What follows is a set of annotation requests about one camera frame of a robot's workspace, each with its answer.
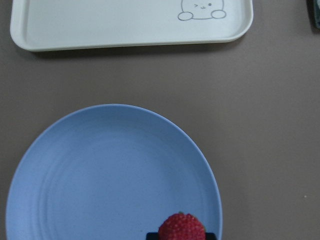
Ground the grey folded cloth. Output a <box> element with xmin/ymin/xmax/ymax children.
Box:
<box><xmin>305</xmin><ymin>0</ymin><xmax>320</xmax><ymax>33</ymax></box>

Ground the cream rabbit tray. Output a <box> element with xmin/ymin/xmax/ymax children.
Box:
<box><xmin>10</xmin><ymin>0</ymin><xmax>254</xmax><ymax>52</ymax></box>

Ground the red strawberry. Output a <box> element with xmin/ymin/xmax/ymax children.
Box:
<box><xmin>158</xmin><ymin>212</ymin><xmax>206</xmax><ymax>240</ymax></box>

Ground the blue plate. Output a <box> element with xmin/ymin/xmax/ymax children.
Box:
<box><xmin>5</xmin><ymin>104</ymin><xmax>223</xmax><ymax>240</ymax></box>

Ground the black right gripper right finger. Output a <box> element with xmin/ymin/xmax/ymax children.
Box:
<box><xmin>205</xmin><ymin>232</ymin><xmax>216</xmax><ymax>240</ymax></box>

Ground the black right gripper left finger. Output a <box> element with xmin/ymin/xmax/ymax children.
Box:
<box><xmin>145</xmin><ymin>232</ymin><xmax>159</xmax><ymax>240</ymax></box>

